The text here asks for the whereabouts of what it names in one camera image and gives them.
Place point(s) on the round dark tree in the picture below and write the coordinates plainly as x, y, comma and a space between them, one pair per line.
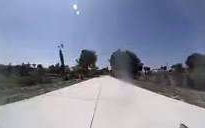
87, 59

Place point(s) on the broad dark tree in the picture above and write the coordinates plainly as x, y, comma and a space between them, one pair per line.
135, 63

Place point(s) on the slender tall tree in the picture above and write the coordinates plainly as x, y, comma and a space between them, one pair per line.
61, 60

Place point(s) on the pale concrete road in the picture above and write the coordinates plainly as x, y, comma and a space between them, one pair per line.
123, 106

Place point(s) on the row of low bushes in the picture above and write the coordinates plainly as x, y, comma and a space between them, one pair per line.
20, 70

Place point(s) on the rough grassy ground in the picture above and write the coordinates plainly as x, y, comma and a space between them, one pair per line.
20, 90

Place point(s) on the rough ground verge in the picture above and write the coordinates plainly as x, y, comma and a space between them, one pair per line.
186, 95

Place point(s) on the clump of trees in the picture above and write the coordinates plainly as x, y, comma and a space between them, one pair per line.
200, 65

